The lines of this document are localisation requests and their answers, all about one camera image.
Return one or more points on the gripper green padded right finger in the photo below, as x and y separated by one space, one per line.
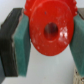
77 43

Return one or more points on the gripper green padded left finger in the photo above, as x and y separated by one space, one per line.
15 43

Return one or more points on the red gear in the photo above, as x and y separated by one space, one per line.
51 24

